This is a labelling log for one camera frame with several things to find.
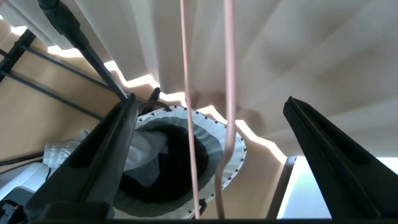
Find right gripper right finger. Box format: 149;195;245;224
282;95;398;219

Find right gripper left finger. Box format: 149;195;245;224
24;93;139;220

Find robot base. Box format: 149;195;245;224
0;161;51;224

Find white laundry basket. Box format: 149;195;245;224
113;101;248;220

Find black clothes rack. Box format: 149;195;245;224
0;0;162;122

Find pale grey garment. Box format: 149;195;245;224
42;129;170;187

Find beige curtain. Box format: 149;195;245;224
0;0;398;158

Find black cable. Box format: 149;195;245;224
0;151;45;167

